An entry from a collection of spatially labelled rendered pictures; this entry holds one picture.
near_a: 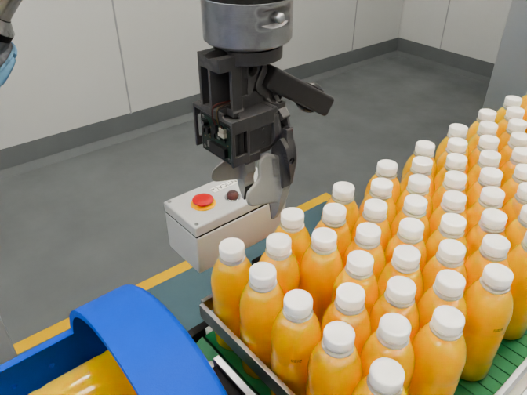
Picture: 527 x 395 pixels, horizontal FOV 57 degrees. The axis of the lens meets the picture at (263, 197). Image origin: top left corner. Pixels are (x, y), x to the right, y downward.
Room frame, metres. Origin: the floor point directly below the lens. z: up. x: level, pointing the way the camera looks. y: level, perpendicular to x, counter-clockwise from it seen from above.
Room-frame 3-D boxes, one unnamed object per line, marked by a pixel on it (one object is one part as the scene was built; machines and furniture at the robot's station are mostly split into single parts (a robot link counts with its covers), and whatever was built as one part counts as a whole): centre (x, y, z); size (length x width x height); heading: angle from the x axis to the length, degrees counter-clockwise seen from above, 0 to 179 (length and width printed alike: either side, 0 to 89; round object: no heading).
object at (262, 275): (0.51, 0.00, 1.09); 0.04 x 0.04 x 0.02
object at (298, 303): (0.45, -0.05, 1.09); 0.04 x 0.04 x 0.02
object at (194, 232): (0.72, 0.07, 1.05); 0.20 x 0.10 x 0.10; 130
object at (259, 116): (0.49, 0.02, 1.37); 0.09 x 0.08 x 0.12; 131
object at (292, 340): (0.45, -0.05, 0.99); 0.07 x 0.07 x 0.19
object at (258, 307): (0.51, 0.00, 0.99); 0.07 x 0.07 x 0.19
